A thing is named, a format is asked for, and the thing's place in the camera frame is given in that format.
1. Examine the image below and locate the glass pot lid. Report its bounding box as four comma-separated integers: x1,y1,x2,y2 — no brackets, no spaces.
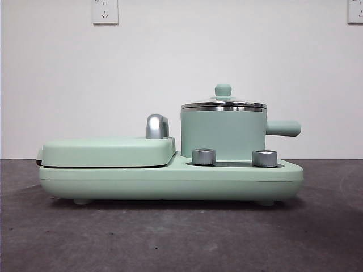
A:
180,83,268,110

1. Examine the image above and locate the silver control knob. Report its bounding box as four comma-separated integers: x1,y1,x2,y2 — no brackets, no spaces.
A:
192,148,217,165
251,149,278,167

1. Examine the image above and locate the green breakfast machine base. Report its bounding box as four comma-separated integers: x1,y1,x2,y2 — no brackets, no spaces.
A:
38,151,304,205

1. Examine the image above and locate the green pot with handle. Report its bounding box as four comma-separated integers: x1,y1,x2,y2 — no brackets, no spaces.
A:
180,103,301,160

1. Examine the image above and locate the green griddle cover, silver handle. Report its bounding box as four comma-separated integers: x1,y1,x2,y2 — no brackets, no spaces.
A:
39,113,176,168

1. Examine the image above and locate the white wall socket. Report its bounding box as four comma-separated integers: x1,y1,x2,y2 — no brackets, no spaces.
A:
91,0,119,24
347,0,363,24

